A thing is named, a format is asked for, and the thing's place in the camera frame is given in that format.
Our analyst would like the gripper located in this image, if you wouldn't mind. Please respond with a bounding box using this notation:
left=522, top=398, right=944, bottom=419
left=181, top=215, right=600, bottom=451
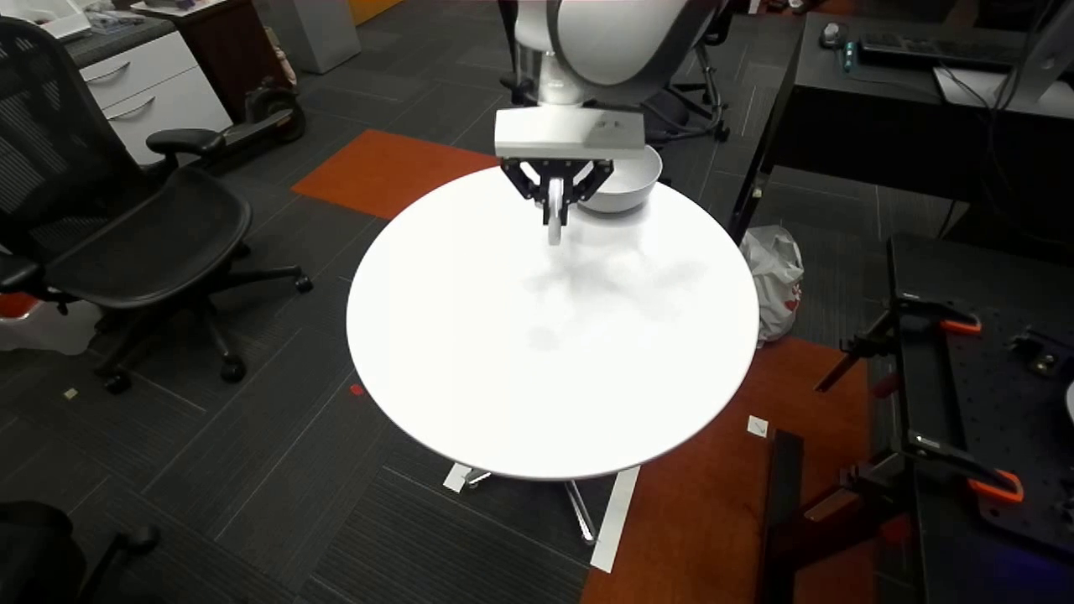
left=500, top=159, right=615, bottom=228

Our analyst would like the white bowl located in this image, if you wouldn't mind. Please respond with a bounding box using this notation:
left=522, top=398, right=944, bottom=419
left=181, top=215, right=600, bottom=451
left=576, top=144, right=665, bottom=215

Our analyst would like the office chair base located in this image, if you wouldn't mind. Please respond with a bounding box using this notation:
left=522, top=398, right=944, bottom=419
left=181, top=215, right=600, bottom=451
left=646, top=34, right=733, bottom=143

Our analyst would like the white plastic bag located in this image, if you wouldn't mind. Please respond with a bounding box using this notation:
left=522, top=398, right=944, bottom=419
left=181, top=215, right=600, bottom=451
left=738, top=224, right=806, bottom=344

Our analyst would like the black electric scooter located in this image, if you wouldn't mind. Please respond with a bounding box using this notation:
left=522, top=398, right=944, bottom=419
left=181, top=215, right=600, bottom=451
left=208, top=78, right=308, bottom=171

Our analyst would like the black desk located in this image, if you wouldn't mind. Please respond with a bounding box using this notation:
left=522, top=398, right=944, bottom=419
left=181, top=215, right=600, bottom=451
left=727, top=12, right=1074, bottom=246

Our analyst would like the long white tape strip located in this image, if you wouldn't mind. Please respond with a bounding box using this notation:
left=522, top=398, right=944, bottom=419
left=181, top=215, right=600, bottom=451
left=589, top=466, right=641, bottom=575

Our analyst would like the brown wooden cabinet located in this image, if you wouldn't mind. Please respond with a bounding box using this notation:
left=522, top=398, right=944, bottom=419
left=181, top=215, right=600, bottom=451
left=133, top=0, right=284, bottom=103

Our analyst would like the black orange bar clamp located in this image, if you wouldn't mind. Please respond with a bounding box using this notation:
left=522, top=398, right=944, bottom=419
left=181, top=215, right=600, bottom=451
left=813, top=293, right=983, bottom=394
left=837, top=430, right=1026, bottom=506

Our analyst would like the black keyboard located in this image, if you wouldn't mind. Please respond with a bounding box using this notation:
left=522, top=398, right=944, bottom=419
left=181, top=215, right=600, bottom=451
left=857, top=31, right=1031, bottom=73

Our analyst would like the white drawer cabinet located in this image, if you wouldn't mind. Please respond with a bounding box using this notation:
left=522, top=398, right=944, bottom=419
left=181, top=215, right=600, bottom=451
left=79, top=29, right=235, bottom=168

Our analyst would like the black mesh office chair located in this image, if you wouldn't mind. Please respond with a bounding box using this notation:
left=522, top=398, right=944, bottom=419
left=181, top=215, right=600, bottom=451
left=0, top=16, right=315, bottom=396

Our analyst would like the silver monitor stand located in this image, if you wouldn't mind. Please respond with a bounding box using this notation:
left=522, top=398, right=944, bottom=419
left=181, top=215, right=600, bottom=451
left=932, top=0, right=1074, bottom=120

